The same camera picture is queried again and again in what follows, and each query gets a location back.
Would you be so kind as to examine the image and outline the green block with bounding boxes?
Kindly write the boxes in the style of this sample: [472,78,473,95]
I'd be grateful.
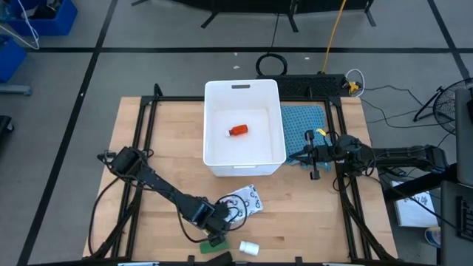
[200,239,231,255]

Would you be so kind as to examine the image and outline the black slanted bar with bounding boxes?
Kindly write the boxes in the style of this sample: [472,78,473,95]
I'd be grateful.
[383,163,457,202]

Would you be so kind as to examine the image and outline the white printed paper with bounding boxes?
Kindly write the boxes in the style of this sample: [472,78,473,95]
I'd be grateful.
[390,180,439,228]

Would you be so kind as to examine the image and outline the black coiled cable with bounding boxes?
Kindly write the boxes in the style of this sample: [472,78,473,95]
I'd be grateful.
[255,53,288,78]

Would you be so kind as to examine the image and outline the blue bin with items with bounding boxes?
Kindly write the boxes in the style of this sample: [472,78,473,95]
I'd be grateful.
[7,0,78,37]

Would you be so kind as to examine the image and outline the black perforated box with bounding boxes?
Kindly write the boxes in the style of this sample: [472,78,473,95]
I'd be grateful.
[256,73,350,99]

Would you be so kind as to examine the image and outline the black metal table frame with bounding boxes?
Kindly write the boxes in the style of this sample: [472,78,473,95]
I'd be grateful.
[83,83,396,262]

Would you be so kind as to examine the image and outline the black floor fan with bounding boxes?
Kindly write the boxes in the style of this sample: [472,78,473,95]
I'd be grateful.
[412,77,473,136]

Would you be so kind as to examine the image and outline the black stand legs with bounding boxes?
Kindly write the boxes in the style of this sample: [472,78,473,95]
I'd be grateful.
[131,0,377,33]

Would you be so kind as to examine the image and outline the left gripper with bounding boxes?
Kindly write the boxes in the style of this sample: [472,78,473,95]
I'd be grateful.
[208,205,233,248]

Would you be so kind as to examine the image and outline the white pill bottle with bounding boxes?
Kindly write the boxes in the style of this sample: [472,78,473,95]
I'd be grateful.
[238,240,260,256]

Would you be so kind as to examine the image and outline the teal patterned cloth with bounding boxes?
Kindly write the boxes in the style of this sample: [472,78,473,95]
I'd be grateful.
[280,105,332,171]

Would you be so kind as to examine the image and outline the red bottle white cap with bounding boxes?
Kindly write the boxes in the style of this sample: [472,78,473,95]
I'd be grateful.
[225,124,249,138]

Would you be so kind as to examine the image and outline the yellow cable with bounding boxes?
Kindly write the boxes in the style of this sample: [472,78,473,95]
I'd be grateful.
[321,0,347,74]

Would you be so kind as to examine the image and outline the black floor cable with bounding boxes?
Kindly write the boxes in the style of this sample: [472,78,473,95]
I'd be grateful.
[360,84,444,129]

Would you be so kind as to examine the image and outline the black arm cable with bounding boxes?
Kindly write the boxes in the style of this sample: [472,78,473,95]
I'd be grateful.
[87,175,125,256]

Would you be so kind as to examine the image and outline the white looped cable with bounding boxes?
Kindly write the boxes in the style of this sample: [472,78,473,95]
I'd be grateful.
[345,68,366,98]

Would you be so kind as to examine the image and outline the white plastic bin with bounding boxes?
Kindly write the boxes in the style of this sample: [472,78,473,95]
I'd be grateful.
[203,79,287,177]

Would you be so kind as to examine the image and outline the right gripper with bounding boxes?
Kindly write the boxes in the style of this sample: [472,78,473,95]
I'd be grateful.
[288,129,336,181]

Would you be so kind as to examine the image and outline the thin white cord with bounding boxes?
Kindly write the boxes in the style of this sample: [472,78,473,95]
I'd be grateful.
[0,0,41,51]

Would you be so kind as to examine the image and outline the white patterned pouch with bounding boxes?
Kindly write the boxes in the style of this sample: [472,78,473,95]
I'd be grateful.
[216,184,265,222]

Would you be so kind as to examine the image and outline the black bandage roll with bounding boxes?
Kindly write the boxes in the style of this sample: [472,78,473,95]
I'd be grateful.
[206,251,234,266]

